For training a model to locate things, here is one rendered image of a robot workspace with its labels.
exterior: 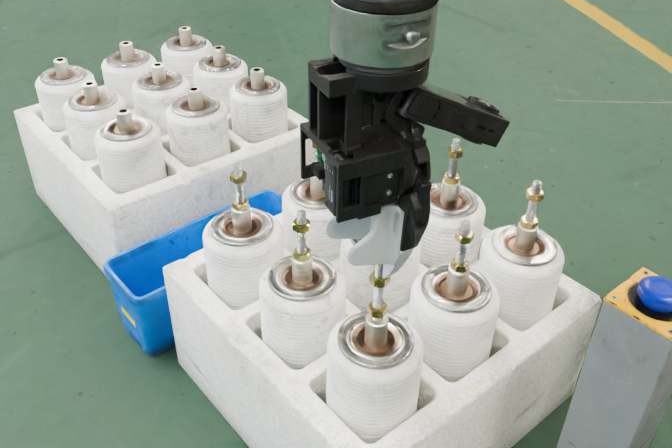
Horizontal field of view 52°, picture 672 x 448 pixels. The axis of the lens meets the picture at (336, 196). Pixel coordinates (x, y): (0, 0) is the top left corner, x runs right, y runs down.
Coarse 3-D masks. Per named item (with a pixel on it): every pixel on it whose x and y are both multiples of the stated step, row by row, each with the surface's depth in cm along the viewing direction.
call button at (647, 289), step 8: (640, 280) 64; (648, 280) 63; (656, 280) 63; (664, 280) 63; (640, 288) 63; (648, 288) 62; (656, 288) 62; (664, 288) 62; (640, 296) 63; (648, 296) 62; (656, 296) 62; (664, 296) 62; (648, 304) 62; (656, 304) 61; (664, 304) 61; (664, 312) 62
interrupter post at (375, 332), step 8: (368, 320) 65; (384, 320) 65; (368, 328) 65; (376, 328) 65; (384, 328) 65; (368, 336) 66; (376, 336) 66; (384, 336) 66; (368, 344) 67; (376, 344) 66; (384, 344) 67
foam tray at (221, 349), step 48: (192, 288) 83; (576, 288) 85; (192, 336) 87; (240, 336) 77; (528, 336) 78; (576, 336) 83; (240, 384) 80; (288, 384) 72; (432, 384) 72; (480, 384) 72; (528, 384) 79; (240, 432) 86; (288, 432) 73; (336, 432) 67; (432, 432) 67; (480, 432) 76
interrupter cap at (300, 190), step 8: (296, 184) 89; (304, 184) 89; (296, 192) 88; (304, 192) 88; (296, 200) 86; (304, 200) 86; (312, 200) 87; (320, 200) 87; (312, 208) 85; (320, 208) 85
